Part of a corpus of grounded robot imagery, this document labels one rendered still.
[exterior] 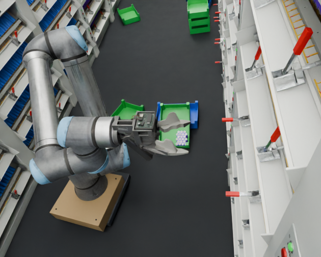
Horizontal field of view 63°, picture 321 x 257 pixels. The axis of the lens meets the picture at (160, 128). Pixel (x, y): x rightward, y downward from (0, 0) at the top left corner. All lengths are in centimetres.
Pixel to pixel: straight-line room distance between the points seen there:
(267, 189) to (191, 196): 105
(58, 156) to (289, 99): 68
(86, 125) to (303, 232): 58
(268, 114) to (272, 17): 21
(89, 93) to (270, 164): 89
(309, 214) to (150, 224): 129
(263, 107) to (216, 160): 105
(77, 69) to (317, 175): 108
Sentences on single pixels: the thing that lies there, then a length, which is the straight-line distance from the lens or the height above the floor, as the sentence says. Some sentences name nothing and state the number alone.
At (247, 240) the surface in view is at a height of 54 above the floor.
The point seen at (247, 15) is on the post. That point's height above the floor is 102.
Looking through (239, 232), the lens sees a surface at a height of 34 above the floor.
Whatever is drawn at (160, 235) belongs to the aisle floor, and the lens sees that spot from 151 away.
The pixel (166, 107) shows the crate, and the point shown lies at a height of 11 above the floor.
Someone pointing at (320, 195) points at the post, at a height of 119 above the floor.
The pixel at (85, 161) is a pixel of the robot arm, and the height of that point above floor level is 78.
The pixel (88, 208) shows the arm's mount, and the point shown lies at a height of 14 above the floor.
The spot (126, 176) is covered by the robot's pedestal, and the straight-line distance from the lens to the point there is 165.
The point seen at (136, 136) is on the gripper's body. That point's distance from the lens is 70.
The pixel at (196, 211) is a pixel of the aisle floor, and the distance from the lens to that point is 154.
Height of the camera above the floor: 142
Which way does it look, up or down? 48 degrees down
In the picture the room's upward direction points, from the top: 13 degrees counter-clockwise
